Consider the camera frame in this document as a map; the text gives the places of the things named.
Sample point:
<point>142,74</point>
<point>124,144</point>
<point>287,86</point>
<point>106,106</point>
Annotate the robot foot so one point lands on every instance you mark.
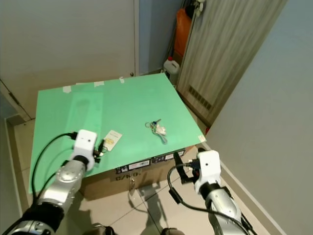
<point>103,230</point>
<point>172,231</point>

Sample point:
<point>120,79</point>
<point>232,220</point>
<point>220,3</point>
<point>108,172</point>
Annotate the grey wooden door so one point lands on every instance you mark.
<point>225,54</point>

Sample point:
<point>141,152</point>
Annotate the bunch of keys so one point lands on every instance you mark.
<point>157,129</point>

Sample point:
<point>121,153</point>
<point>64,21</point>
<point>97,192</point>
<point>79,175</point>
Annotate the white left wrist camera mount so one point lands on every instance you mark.
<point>85,143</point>

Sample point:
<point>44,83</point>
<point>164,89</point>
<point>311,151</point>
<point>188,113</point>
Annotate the brown cardboard box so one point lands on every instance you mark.
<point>127,182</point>

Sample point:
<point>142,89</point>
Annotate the white card with yellow print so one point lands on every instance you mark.
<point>113,138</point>

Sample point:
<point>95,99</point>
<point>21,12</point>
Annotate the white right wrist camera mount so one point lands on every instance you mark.
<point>208,169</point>

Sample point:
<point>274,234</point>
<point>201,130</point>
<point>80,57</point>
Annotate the white plastic jug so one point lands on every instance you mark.
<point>171,65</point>

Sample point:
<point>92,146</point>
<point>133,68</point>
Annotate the green sheet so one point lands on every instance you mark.
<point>117,112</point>

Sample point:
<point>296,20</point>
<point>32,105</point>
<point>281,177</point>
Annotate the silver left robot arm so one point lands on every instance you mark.
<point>66,181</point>

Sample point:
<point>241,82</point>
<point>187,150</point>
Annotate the orange container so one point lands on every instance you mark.
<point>183,30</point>

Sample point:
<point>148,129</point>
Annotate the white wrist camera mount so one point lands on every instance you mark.
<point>85,143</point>
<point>208,169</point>

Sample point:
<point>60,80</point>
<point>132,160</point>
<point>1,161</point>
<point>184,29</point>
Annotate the white box label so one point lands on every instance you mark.
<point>138,165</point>

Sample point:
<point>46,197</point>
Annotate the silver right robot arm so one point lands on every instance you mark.
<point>225,205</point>

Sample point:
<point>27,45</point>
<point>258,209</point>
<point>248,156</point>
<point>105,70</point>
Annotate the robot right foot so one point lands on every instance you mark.
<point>172,231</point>

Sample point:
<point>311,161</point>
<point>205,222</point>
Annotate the white tape piece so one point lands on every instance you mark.
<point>66,89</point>
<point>202,138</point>
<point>122,80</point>
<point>99,83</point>

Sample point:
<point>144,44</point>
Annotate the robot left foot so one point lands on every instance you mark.
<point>103,230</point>

